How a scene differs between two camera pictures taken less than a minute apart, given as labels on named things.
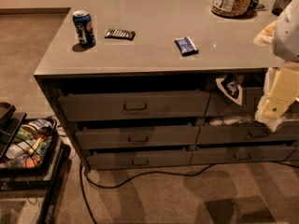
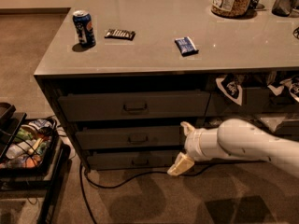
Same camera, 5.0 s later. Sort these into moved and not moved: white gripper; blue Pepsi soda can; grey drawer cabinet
Moved: white gripper
Not moved: blue Pepsi soda can; grey drawer cabinet
